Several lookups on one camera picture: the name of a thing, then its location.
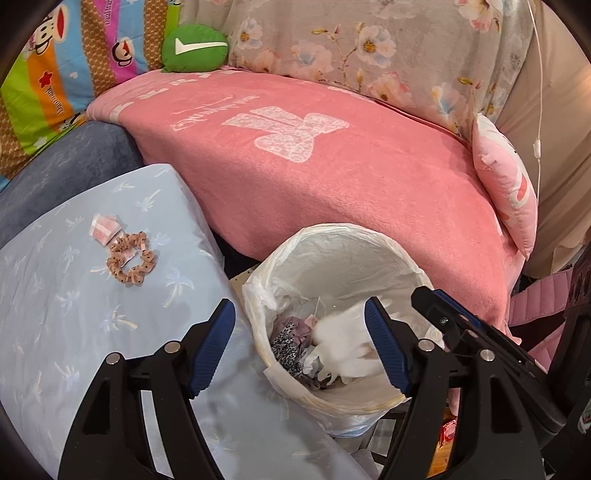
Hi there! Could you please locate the purple cloth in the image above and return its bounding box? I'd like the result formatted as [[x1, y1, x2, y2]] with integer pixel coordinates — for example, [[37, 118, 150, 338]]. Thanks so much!
[[274, 316, 320, 348]]

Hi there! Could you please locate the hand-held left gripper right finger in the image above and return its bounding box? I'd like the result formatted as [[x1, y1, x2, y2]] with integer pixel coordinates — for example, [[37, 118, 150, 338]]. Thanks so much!
[[363, 296, 546, 480]]

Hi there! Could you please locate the pink printed pillow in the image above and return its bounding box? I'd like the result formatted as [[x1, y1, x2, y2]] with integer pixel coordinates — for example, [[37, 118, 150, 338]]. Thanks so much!
[[471, 113, 540, 259]]

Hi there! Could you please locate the small pink packet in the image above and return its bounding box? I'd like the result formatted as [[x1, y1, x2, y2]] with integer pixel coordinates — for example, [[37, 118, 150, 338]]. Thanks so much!
[[90, 212, 122, 243]]

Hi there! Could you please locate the bin with white bag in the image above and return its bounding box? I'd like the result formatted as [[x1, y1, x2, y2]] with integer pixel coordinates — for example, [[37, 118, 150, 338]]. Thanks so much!
[[242, 222, 446, 437]]

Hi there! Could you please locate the white cable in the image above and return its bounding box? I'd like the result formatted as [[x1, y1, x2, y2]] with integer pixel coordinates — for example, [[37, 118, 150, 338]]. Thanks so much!
[[526, 0, 549, 185]]

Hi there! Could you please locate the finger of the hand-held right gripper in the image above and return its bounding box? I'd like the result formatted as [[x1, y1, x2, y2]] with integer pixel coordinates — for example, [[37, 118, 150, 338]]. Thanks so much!
[[411, 286, 492, 354], [433, 290, 513, 352]]

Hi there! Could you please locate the peach dotted scrunchie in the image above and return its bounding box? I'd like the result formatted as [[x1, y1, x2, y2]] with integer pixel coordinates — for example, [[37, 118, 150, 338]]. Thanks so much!
[[106, 232, 156, 285]]

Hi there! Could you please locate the red snack packet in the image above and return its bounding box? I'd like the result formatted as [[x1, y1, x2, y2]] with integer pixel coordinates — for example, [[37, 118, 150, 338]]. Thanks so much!
[[438, 408, 462, 445]]

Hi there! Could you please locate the colourful cartoon blanket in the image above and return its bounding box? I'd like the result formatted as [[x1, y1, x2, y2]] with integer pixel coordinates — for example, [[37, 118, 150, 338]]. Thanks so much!
[[0, 0, 185, 178]]

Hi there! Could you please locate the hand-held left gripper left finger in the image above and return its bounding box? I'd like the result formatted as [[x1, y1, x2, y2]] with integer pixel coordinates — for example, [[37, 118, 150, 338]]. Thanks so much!
[[58, 298, 236, 480]]

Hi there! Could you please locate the beige cloth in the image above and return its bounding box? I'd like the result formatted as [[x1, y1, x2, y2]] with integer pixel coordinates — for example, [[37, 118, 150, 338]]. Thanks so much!
[[499, 0, 591, 278]]

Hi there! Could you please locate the pink blanket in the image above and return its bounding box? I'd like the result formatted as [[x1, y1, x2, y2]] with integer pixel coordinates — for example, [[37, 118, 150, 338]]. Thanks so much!
[[85, 67, 527, 333]]

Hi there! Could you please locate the pink strap bag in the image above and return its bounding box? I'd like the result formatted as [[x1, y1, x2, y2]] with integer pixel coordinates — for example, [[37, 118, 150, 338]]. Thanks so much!
[[508, 270, 575, 370]]

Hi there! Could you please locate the green pillow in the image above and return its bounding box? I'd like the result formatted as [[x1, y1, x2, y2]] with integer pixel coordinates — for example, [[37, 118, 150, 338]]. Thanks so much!
[[161, 24, 230, 73]]

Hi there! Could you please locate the pale perforated board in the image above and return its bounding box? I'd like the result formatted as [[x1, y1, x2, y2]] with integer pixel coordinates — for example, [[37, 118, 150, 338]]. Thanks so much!
[[229, 264, 262, 289]]

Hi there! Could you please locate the floral grey pillow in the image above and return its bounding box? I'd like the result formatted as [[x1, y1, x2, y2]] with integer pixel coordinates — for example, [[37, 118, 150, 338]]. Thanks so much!
[[178, 0, 536, 139]]

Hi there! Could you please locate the leopard print scrunchie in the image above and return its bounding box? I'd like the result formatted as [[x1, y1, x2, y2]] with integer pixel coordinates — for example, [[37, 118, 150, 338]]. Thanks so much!
[[270, 320, 309, 377]]

